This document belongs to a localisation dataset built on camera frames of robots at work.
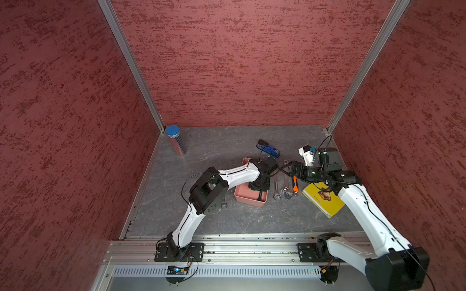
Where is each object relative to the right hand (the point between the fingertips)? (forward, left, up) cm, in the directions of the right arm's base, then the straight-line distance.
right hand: (286, 174), depth 77 cm
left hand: (+1, +10, -18) cm, 21 cm away
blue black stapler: (+30, +3, -19) cm, 35 cm away
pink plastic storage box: (-4, +18, -14) cm, 23 cm away
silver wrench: (-2, +10, -19) cm, 22 cm away
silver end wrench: (-6, +28, -17) cm, 33 cm away
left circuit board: (-32, +48, -20) cm, 61 cm away
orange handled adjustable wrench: (+2, -9, -19) cm, 21 cm away
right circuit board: (-34, -15, -21) cm, 43 cm away
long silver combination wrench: (+7, 0, -21) cm, 22 cm away
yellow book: (-4, -21, -17) cm, 27 cm away
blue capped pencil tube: (+27, +55, +2) cm, 61 cm away
